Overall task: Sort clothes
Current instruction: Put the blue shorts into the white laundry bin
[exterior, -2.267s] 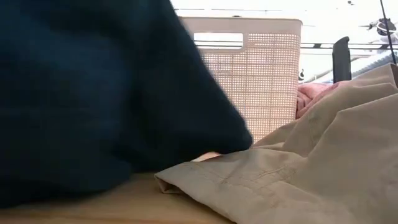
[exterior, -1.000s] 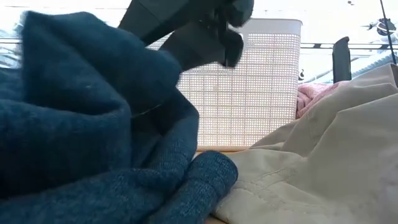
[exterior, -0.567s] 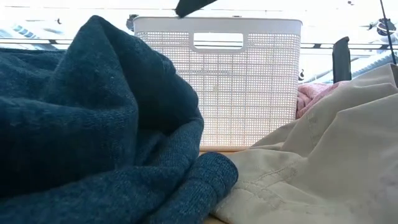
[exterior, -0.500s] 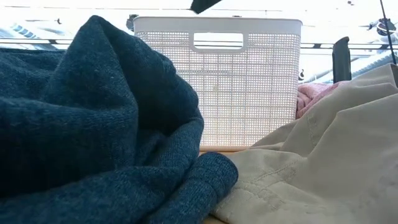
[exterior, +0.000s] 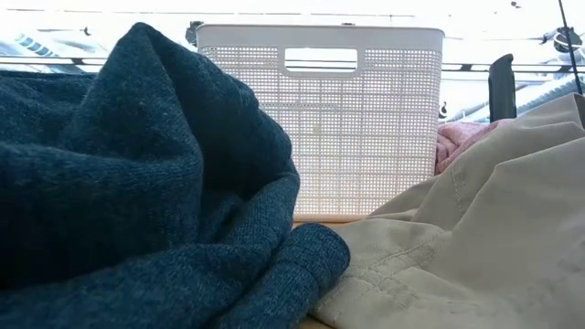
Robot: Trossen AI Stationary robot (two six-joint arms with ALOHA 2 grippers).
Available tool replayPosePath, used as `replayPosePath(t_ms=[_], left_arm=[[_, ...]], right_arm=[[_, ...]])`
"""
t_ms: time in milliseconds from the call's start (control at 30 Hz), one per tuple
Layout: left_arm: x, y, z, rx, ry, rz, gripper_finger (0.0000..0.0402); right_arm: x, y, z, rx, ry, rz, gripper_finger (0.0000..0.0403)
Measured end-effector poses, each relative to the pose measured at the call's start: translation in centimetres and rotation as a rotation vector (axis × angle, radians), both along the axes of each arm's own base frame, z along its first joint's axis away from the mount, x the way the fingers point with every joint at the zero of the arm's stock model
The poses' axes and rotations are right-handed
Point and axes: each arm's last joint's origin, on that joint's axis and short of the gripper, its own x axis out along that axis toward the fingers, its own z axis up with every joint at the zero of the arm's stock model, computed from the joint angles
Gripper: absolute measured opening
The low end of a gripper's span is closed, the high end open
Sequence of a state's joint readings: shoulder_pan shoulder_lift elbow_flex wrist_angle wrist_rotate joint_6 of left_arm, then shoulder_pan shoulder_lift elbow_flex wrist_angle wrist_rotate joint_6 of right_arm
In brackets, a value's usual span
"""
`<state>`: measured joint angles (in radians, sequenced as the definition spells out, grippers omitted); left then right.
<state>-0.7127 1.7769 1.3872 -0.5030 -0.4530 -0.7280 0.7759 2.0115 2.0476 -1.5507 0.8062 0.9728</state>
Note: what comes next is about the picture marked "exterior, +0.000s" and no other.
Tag beige trousers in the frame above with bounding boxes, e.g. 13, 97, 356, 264
310, 92, 585, 329

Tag white plastic laundry basket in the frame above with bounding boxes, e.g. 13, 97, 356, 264
195, 23, 446, 224

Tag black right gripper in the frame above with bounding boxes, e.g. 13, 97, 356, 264
487, 53, 518, 123

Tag navy blue knit sweater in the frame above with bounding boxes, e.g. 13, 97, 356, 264
0, 21, 352, 329

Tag pink knit sweater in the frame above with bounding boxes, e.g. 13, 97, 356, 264
433, 118, 516, 176

